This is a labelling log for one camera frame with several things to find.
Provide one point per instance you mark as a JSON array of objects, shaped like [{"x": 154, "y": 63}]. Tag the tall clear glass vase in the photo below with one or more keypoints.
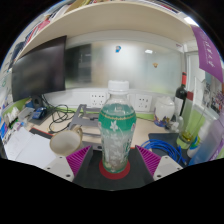
[{"x": 190, "y": 130}]

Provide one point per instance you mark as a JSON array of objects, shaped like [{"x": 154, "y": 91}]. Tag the beige shelf unit with books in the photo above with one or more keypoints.
[{"x": 110, "y": 18}]

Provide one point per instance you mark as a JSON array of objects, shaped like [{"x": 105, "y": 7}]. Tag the small blue desk device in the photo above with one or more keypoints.
[{"x": 39, "y": 113}]

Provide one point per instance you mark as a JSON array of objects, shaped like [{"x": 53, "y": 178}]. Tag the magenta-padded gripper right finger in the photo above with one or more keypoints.
[{"x": 149, "y": 160}]

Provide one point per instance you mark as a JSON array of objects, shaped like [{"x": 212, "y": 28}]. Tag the large purple water jug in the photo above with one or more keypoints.
[{"x": 208, "y": 143}]

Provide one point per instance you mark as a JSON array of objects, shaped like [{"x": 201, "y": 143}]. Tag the black red-edged desk mat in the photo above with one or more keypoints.
[{"x": 93, "y": 176}]

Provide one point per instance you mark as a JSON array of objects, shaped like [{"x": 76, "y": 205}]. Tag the purple hanging banner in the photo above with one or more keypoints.
[{"x": 208, "y": 53}]

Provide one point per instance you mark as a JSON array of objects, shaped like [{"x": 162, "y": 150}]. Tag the white patterned ceramic cup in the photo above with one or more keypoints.
[{"x": 65, "y": 142}]

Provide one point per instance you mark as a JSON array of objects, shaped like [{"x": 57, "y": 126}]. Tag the dark red-capped wine bottle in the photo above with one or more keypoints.
[{"x": 181, "y": 98}]

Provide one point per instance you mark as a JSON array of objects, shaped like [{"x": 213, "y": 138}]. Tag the white wall socket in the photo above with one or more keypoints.
[
  {"x": 98, "y": 100},
  {"x": 143, "y": 102}
]

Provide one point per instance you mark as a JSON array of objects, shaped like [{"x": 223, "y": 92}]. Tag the small blue window sticker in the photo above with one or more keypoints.
[{"x": 118, "y": 49}]

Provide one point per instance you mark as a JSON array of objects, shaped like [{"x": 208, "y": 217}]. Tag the flat round red coaster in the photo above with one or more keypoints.
[{"x": 115, "y": 176}]

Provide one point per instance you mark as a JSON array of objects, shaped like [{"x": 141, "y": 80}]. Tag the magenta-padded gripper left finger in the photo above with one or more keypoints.
[{"x": 79, "y": 160}]

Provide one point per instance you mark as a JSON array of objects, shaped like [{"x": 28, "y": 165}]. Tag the white ceramic jar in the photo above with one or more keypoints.
[{"x": 164, "y": 111}]

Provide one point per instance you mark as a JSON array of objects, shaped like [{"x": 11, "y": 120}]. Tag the small orange window sticker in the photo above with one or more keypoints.
[{"x": 155, "y": 65}]

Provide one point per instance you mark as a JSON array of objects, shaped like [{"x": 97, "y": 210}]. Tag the ceiling light panels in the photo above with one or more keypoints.
[{"x": 190, "y": 21}]

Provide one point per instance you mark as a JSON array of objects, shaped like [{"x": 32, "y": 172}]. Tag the grey metal laptop stand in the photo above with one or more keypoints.
[{"x": 85, "y": 120}]

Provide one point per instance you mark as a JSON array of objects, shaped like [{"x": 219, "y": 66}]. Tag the black computer monitor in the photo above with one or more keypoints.
[{"x": 38, "y": 71}]

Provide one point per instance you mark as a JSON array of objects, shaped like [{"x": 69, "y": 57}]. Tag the group photo poster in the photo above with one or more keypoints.
[{"x": 213, "y": 95}]

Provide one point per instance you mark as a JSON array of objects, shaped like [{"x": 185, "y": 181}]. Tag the green-labelled clear drink bottle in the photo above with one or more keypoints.
[{"x": 116, "y": 133}]

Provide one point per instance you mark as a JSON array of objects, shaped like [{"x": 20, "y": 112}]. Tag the white paper sheets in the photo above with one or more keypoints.
[{"x": 26, "y": 148}]

